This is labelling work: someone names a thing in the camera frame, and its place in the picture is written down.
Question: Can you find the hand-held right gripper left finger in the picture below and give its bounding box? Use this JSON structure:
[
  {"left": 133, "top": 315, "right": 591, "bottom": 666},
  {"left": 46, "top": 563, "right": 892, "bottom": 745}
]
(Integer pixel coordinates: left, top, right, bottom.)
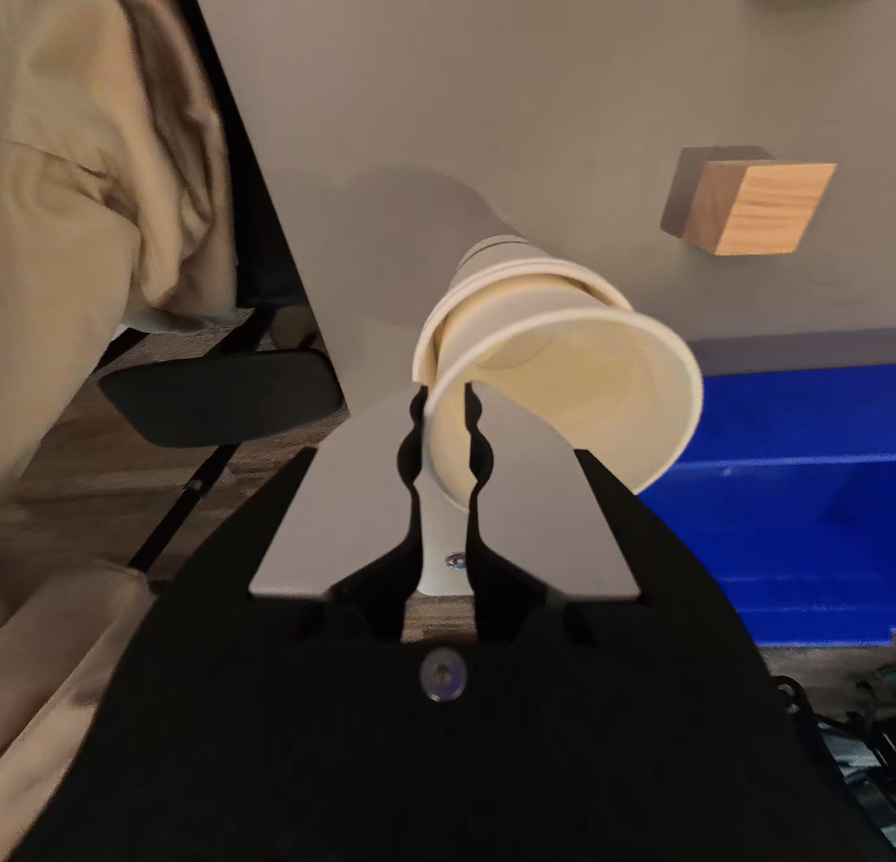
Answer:
[{"left": 248, "top": 385, "right": 429, "bottom": 644}]

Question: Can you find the black cable bundle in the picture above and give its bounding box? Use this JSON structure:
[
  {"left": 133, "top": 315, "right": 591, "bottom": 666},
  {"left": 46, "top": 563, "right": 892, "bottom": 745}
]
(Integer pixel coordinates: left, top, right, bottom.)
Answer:
[{"left": 766, "top": 673, "right": 896, "bottom": 842}]

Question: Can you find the blue plastic bin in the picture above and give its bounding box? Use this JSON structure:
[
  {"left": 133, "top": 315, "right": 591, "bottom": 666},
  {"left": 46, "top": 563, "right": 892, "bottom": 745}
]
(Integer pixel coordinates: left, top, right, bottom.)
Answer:
[{"left": 636, "top": 368, "right": 896, "bottom": 647}]

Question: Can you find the person's leg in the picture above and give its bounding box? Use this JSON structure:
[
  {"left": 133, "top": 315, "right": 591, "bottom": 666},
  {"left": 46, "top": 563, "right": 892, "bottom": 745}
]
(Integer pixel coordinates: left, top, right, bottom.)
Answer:
[{"left": 0, "top": 561, "right": 158, "bottom": 859}]

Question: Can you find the person's cream hoodie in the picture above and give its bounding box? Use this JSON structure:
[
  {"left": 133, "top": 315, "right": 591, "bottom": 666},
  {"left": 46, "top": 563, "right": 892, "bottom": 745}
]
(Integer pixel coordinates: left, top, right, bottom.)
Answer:
[{"left": 0, "top": 0, "right": 242, "bottom": 485}]

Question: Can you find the wooden cube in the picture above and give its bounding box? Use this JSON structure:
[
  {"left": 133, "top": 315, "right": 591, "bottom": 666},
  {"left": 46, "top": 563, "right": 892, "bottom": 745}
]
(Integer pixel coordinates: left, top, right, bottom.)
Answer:
[{"left": 660, "top": 146, "right": 839, "bottom": 257}]

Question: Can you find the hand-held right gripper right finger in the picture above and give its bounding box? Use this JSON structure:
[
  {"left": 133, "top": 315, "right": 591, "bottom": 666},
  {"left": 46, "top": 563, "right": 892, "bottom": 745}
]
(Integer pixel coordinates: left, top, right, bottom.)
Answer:
[{"left": 462, "top": 382, "right": 641, "bottom": 644}]

